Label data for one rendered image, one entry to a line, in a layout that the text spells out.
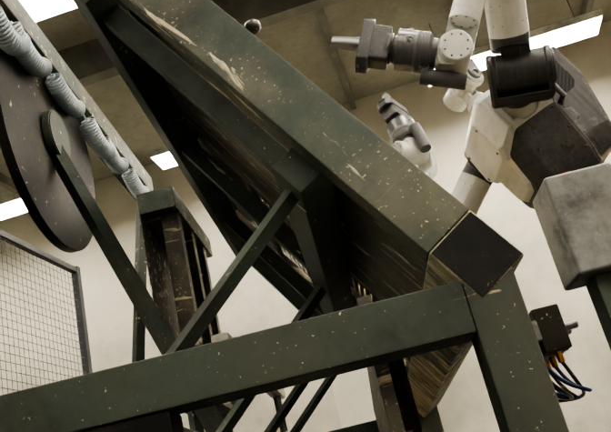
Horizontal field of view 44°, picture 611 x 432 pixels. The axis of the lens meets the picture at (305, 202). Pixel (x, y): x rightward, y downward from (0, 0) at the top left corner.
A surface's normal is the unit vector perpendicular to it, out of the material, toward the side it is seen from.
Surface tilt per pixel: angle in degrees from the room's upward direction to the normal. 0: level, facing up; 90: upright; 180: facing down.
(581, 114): 90
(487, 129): 102
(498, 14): 119
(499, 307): 90
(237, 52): 90
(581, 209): 90
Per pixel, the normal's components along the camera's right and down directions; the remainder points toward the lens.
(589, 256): -0.10, -0.36
